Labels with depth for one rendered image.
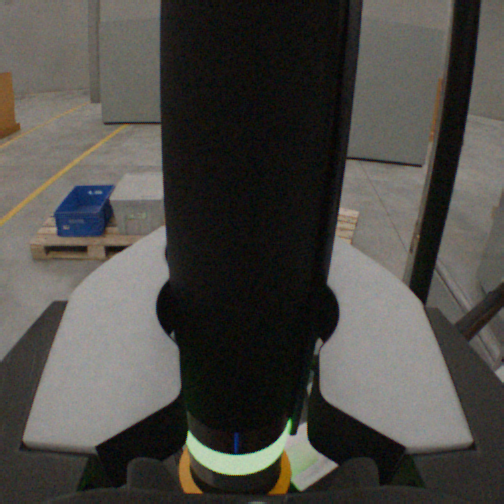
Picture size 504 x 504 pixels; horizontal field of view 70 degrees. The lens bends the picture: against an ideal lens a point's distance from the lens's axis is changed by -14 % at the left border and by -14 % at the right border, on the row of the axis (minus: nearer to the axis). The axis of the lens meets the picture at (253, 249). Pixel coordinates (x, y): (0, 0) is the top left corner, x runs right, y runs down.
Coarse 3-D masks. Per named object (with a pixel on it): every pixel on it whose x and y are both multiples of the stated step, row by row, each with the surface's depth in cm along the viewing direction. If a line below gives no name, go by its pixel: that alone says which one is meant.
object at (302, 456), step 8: (296, 448) 18; (304, 448) 18; (312, 448) 18; (288, 456) 17; (296, 456) 17; (304, 456) 17; (312, 456) 17; (296, 464) 17; (304, 464) 17; (312, 464) 17; (296, 472) 17
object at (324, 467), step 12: (300, 432) 19; (288, 444) 18; (324, 456) 18; (312, 468) 17; (324, 468) 17; (336, 468) 17; (300, 480) 16; (312, 480) 16; (324, 480) 17; (288, 492) 17; (300, 492) 16
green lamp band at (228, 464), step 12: (192, 444) 12; (276, 444) 11; (204, 456) 11; (216, 456) 11; (228, 456) 11; (240, 456) 11; (252, 456) 11; (264, 456) 11; (276, 456) 12; (216, 468) 11; (228, 468) 11; (240, 468) 11; (252, 468) 11
